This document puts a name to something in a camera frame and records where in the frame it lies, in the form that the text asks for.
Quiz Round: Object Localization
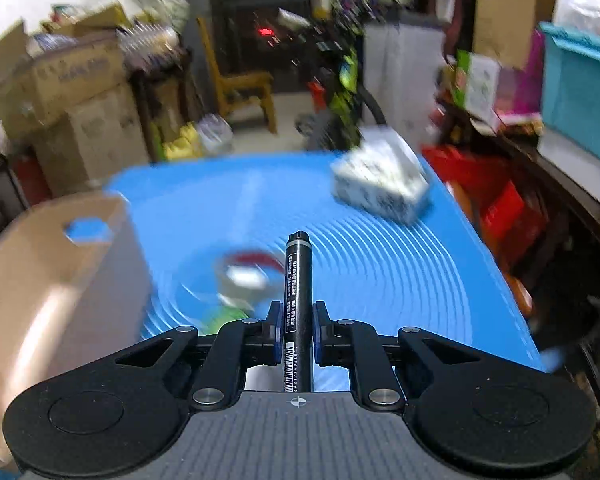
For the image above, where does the wooden chair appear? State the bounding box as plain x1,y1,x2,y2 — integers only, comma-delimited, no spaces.
196,16,277,134

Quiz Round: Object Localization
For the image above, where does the top open cardboard box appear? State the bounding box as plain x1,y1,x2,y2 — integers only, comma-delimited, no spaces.
0,2,130,143

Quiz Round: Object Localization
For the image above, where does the teal plastic bin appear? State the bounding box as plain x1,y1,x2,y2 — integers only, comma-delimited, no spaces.
539,22,600,160

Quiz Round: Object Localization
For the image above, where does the beige plastic storage bin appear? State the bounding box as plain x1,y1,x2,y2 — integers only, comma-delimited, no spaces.
0,192,152,468

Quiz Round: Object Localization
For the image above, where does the white tissue pack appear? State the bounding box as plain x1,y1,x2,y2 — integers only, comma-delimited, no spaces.
332,125,430,224

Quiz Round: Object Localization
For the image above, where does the blue silicone mat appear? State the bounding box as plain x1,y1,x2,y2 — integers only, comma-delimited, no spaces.
104,152,549,394

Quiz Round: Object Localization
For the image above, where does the black marker pen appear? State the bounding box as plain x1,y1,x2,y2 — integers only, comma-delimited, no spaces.
283,231,313,392

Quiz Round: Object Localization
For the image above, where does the green white carton box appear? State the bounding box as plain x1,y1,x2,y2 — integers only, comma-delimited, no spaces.
452,50,501,122

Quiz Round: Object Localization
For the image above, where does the clear plastic bag on floor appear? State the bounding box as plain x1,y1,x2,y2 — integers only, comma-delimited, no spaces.
196,114,234,157

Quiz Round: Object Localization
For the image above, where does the stacked lower cardboard box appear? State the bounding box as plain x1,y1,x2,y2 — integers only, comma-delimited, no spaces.
32,84,149,196

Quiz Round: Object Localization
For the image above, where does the white appliance cabinet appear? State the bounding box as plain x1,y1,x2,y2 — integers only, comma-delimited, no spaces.
363,11,445,150

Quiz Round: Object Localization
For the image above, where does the yellow oil jug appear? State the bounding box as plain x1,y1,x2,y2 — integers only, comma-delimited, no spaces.
162,122,204,162

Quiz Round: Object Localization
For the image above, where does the green children's bicycle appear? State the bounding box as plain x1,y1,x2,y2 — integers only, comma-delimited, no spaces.
294,32,387,152

